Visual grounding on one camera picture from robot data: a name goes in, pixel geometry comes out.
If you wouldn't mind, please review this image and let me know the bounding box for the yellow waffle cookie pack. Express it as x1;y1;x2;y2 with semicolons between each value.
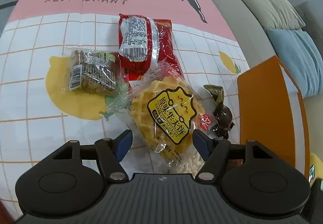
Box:
107;61;211;175

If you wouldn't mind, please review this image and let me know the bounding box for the dark candy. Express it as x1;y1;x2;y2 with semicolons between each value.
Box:
203;84;235;140

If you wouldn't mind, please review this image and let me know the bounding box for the light blue cushion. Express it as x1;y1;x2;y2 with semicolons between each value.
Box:
266;28;322;98

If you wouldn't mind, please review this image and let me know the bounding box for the large red snack bag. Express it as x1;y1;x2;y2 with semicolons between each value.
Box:
118;14;182;87

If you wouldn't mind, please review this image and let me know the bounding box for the pink white checked tablecloth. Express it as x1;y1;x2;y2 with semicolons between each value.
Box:
0;0;252;214

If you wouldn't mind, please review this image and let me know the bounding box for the beige cushion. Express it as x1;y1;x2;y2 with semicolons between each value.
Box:
242;0;305;30

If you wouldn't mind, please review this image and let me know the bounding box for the grey patterned cushion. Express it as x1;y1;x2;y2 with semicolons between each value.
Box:
295;2;322;51

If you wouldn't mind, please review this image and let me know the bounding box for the orange paper box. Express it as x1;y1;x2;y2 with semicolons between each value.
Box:
238;56;310;177

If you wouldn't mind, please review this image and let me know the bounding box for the brown nut bar pack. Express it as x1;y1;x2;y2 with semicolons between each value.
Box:
62;46;123;96

